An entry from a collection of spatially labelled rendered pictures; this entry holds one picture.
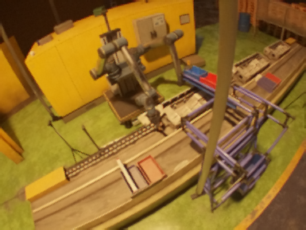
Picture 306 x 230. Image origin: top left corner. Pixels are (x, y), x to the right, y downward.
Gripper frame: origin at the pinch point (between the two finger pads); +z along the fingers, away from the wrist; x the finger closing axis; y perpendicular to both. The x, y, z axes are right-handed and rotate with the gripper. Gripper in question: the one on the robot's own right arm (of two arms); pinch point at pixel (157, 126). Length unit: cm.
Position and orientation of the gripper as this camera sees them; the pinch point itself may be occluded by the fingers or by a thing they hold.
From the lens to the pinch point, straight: 198.0
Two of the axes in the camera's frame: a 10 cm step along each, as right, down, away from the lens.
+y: 4.0, 2.1, -8.9
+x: 8.4, -4.7, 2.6
